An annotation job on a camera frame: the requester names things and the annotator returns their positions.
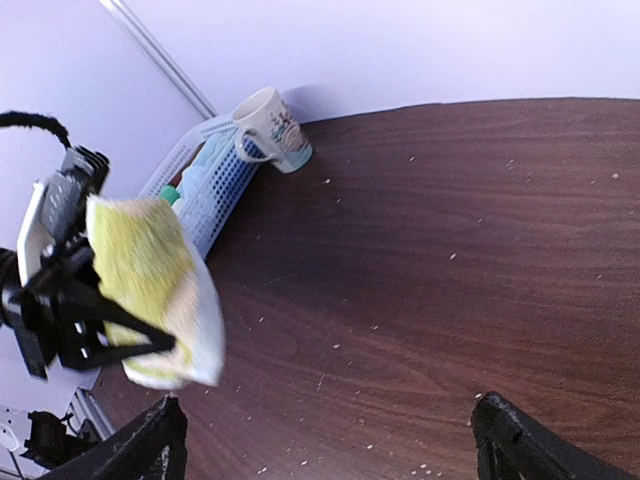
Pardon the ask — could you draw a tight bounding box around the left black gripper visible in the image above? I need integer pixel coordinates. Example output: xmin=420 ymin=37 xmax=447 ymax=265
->
xmin=4 ymin=245 xmax=176 ymax=380

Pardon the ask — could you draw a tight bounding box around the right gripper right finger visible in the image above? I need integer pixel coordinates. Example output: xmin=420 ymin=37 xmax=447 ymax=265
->
xmin=471 ymin=392 xmax=635 ymax=480

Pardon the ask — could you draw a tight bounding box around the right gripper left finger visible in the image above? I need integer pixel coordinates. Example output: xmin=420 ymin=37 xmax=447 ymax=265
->
xmin=43 ymin=395 xmax=188 ymax=480

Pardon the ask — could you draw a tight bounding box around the yellow green patterned towel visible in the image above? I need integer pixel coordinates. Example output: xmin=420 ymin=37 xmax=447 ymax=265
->
xmin=86 ymin=195 xmax=225 ymax=390

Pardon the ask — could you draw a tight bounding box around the light blue towel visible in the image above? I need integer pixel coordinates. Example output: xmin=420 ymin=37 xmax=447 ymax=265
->
xmin=177 ymin=133 xmax=231 ymax=201

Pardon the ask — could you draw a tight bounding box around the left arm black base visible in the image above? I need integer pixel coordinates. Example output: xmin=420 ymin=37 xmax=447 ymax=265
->
xmin=20 ymin=411 xmax=102 ymax=470

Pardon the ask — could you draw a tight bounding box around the white plastic basket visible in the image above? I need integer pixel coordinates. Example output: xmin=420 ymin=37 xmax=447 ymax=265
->
xmin=139 ymin=114 xmax=259 ymax=257

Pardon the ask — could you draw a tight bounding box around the rolled green towel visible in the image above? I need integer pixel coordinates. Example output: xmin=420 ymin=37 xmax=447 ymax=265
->
xmin=159 ymin=185 xmax=181 ymax=206

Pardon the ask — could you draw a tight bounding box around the beige ceramic mug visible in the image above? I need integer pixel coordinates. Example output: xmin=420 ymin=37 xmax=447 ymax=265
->
xmin=231 ymin=86 xmax=314 ymax=174

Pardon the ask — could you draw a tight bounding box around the aluminium front rail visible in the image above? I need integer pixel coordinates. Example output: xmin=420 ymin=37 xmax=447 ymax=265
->
xmin=64 ymin=388 xmax=116 ymax=440

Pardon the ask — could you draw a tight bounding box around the left aluminium frame post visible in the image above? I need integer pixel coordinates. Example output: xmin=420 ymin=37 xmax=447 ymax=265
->
xmin=100 ymin=0 xmax=218 ymax=119

